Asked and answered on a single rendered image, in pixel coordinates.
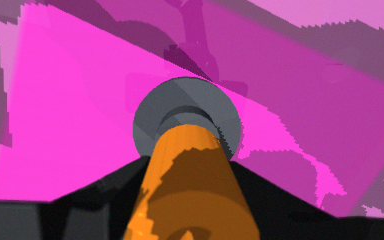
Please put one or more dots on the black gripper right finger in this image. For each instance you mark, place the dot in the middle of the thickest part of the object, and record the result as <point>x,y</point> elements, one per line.
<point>280,215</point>

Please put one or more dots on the orange knob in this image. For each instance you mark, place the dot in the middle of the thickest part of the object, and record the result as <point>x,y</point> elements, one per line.
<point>190,192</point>

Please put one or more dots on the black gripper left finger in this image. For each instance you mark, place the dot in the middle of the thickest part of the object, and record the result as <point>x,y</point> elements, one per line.
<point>100,210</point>

